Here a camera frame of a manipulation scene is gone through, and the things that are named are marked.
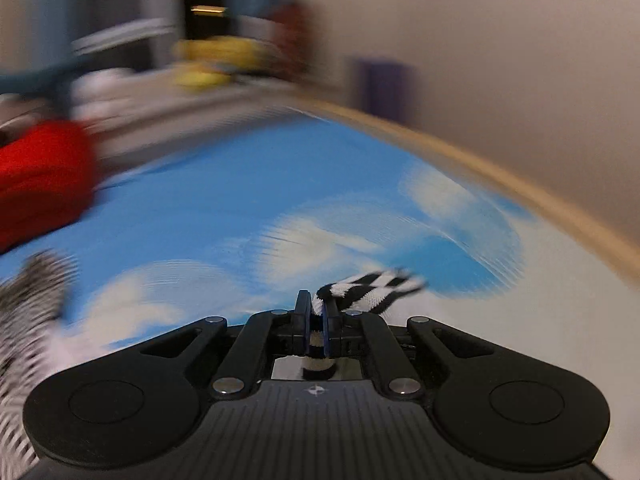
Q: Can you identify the purple box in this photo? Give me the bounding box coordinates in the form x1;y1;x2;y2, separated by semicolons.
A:
356;56;417;122

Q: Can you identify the red cloth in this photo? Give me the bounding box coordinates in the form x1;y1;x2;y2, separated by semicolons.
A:
0;122;99;255

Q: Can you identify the white cloth pile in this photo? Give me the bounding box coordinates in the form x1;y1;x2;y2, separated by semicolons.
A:
72;67;168;113

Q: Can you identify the blue cloud-print blanket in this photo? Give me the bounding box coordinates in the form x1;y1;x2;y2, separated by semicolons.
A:
0;106;640;466

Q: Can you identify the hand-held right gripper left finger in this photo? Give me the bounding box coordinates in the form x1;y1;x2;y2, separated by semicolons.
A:
140;290;314;401

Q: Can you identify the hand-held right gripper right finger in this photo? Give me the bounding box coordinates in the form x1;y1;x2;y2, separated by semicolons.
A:
322;299;497;401

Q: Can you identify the black and white striped shirt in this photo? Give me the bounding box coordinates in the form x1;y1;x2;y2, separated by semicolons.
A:
0;252;430;478

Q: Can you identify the dark red object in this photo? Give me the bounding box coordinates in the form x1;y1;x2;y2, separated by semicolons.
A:
274;4;317;78

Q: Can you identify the yellow soft object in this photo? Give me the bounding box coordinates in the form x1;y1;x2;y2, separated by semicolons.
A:
171;36;265;92

